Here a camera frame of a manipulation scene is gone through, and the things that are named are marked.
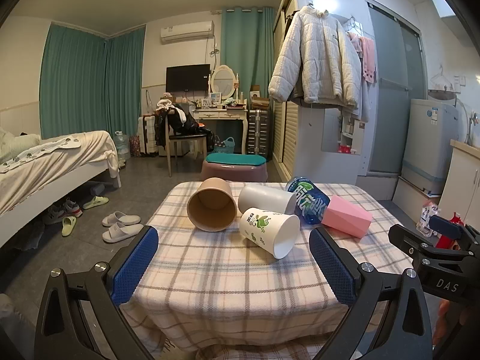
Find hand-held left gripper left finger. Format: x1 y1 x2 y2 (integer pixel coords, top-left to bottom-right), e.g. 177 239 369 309
34 225 160 360

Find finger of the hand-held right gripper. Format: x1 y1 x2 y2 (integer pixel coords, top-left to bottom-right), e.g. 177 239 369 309
428 215 480 250
388 224 480 261

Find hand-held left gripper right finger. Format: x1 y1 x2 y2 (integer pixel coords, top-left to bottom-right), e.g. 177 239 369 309
308 226 447 360

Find pink faceted cup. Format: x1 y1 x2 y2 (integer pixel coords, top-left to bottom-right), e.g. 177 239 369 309
320 195 374 239

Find white printed paper cup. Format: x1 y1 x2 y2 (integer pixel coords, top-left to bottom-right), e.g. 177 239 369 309
239 207 301 259

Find brown paper cup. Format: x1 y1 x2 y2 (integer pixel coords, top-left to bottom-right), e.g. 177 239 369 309
187 177 239 232

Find grey plastic cup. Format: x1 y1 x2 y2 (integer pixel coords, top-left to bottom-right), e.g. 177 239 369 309
238 184 297 216

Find red plastic bottle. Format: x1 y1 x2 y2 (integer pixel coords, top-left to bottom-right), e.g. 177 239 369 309
435 212 467 251

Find white plastic packet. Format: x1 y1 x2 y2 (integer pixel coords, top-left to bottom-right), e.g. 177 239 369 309
416 200 442 238

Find white slipper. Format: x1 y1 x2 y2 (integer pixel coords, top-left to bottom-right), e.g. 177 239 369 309
102 222 145 244
102 211 142 228

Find white leaning board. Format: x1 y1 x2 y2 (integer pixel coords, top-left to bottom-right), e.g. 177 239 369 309
391 175 442 225

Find white cabinet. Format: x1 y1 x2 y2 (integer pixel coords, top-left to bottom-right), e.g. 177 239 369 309
437 139 480 227

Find blue drink can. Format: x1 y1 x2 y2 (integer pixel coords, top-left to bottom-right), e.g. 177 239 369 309
285 176 331 226

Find green slipper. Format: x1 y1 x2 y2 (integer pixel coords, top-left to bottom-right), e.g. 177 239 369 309
61 215 78 237
82 196 110 210

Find white washing machine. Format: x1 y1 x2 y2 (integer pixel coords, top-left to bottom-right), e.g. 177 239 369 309
400 98 472 196

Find grey sneakers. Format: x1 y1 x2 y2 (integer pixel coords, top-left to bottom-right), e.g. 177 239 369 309
42 198 83 226

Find plaid-covered table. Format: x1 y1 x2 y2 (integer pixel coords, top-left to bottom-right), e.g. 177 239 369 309
119 181 417 360

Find clear water jug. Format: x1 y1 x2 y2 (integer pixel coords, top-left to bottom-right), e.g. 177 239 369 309
114 131 131 160

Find bed with beige sheet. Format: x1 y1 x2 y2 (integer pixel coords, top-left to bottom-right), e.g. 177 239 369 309
0 129 122 250

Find beige suitcase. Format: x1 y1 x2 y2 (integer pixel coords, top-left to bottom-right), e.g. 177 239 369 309
137 114 161 155

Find wooden chair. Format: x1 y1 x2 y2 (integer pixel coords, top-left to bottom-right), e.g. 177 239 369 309
165 107 209 178

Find pink stool with teal cushion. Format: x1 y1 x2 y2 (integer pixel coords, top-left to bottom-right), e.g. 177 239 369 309
200 152 269 183

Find white wardrobe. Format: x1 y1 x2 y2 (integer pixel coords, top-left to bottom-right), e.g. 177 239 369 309
271 0 371 176

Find white printed blanket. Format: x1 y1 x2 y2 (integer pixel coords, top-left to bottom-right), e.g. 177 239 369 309
0 137 82 173

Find teal laundry basket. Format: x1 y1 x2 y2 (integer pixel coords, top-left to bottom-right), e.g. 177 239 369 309
213 136 236 155

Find pile of clothes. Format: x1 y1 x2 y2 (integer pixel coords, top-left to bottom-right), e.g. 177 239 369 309
155 98 215 148

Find frosted glass door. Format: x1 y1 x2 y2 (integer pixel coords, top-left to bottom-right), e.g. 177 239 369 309
363 0 427 176

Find silver suitcase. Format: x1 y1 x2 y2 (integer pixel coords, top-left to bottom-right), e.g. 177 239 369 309
247 109 272 159

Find green striped pillow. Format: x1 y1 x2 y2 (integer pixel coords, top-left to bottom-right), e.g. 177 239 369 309
0 127 41 164

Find white dressing table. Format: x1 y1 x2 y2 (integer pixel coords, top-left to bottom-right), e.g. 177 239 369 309
192 107 249 157

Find teal curtain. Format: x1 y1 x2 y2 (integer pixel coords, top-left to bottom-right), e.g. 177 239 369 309
220 6 277 158
105 24 146 136
39 22 108 140

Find pink towel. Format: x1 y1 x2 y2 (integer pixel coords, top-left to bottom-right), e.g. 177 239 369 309
348 32 377 84

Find cardboard box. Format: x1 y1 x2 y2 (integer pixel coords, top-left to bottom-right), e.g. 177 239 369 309
250 85 271 110

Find black television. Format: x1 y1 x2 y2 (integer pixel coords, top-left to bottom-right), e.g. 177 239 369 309
166 64 211 93

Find white puffer jacket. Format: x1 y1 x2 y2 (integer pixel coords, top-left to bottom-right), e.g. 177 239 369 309
268 5 363 110

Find oval white vanity mirror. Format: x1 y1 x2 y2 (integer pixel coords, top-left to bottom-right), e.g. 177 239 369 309
209 64 239 101

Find white air conditioner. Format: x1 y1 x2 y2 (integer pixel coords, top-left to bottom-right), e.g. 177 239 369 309
160 20 215 44

